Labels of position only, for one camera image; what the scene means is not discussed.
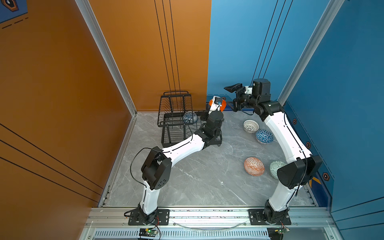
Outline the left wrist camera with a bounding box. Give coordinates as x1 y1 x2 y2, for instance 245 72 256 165
209 95 225 112

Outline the orange plastic bowl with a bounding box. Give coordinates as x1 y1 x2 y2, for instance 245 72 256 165
208 97 227 112

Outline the blue floral white bowl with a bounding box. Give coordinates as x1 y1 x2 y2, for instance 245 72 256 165
183 112 198 124

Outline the red geometric pattern bowl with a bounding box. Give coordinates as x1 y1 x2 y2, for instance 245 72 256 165
244 157 265 177

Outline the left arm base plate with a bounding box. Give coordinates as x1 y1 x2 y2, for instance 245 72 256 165
125 208 170 226

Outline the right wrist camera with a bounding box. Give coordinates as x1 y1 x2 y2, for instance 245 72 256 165
246 79 271 98

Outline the green circuit board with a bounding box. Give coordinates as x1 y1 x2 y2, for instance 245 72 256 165
138 228 159 240
267 227 291 240

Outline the left green circuit board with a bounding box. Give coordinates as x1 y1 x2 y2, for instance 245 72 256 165
138 228 159 240

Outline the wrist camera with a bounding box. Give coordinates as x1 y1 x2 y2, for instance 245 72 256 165
246 79 271 98
209 95 225 112

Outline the black wire dish rack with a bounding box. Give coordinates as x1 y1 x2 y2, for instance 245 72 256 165
158 91 227 148

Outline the aluminium front rail frame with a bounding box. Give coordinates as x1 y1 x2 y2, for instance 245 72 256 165
79 206 343 240

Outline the blue dotted pattern bowl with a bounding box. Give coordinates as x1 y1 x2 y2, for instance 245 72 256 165
255 129 274 145

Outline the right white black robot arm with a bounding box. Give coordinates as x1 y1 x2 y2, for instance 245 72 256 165
224 79 323 225

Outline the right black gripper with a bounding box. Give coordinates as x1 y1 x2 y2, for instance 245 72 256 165
223 83 259 112

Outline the white lattice pattern bowl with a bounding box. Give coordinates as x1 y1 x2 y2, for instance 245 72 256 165
243 120 260 134

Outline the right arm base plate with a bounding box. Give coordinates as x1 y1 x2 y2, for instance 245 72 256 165
248 209 292 226

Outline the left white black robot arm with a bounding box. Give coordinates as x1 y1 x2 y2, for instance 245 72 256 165
138 110 224 223

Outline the green geometric pattern bowl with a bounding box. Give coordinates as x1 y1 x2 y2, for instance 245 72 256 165
270 161 287 180

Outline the right green circuit board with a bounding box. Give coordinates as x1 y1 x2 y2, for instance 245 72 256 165
267 227 291 240

